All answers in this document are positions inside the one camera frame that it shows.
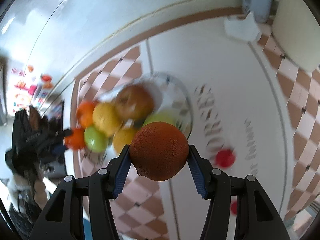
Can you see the small green apple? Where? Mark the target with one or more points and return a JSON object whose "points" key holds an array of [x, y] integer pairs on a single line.
{"points": [[95, 140]]}

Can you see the small orange tangerine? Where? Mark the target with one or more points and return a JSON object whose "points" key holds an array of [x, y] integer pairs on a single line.
{"points": [[75, 141]]}

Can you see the cherry tomato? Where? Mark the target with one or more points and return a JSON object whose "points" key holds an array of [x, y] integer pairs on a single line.
{"points": [[234, 207], [225, 158]]}

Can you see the large orange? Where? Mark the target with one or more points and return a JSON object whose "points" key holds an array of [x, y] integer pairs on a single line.
{"points": [[84, 113]]}

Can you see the colourful wall sticker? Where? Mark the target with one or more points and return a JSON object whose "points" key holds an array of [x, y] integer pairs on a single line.
{"points": [[27, 87]]}

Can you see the large green apple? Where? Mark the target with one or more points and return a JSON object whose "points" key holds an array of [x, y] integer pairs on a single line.
{"points": [[160, 117]]}

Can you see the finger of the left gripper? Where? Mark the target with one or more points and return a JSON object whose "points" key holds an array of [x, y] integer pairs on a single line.
{"points": [[62, 134]]}

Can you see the brown apple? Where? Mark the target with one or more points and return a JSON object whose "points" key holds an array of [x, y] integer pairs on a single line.
{"points": [[134, 102]]}

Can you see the floral oval plate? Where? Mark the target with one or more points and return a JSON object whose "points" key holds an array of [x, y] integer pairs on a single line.
{"points": [[169, 94]]}

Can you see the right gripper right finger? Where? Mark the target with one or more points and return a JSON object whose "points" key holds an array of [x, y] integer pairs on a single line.
{"points": [[256, 217]]}

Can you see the cream utensil holder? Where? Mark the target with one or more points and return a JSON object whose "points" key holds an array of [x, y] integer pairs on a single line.
{"points": [[296, 30]]}

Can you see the checkered table mat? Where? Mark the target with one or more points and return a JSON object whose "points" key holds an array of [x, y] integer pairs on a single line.
{"points": [[250, 97]]}

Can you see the black frying pan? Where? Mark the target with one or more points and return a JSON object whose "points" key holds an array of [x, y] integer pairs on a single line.
{"points": [[36, 121]]}

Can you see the black gas stove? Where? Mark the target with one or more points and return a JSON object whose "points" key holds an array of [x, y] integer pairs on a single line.
{"points": [[55, 169]]}

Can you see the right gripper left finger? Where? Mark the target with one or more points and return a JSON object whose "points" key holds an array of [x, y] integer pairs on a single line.
{"points": [[63, 215]]}

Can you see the round yellow lemon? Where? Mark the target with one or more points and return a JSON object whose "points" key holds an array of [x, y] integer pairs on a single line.
{"points": [[123, 137]]}

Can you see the yellow pear-shaped lemon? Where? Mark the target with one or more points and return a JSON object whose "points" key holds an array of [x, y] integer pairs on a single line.
{"points": [[106, 119]]}

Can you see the dark red orange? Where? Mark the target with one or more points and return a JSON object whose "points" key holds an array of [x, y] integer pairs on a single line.
{"points": [[159, 151]]}

